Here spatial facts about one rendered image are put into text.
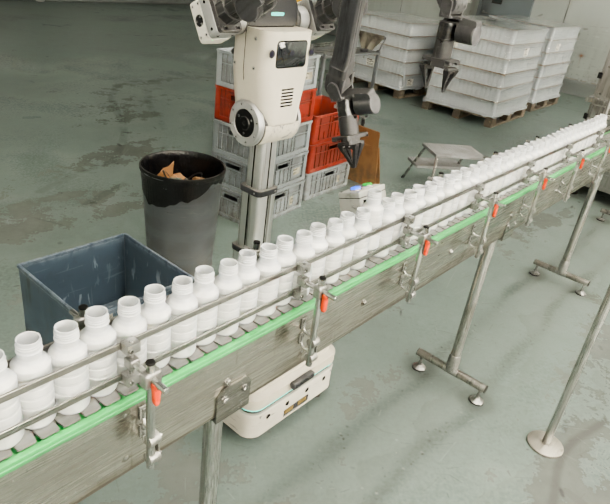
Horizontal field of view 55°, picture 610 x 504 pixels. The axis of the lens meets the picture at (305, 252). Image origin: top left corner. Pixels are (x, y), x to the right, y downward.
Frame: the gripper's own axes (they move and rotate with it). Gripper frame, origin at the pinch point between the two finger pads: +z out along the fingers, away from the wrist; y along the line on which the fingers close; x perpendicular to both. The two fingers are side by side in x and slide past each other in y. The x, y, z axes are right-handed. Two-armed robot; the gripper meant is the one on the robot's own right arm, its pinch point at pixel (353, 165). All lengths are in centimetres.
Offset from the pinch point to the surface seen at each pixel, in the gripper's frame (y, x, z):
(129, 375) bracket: -95, -19, 20
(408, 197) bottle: -0.4, -18.4, 9.7
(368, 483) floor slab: 4, 14, 121
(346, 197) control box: -4.3, 0.8, 9.0
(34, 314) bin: -85, 42, 22
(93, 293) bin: -65, 49, 24
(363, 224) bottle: -23.1, -18.6, 11.7
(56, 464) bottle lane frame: -109, -15, 30
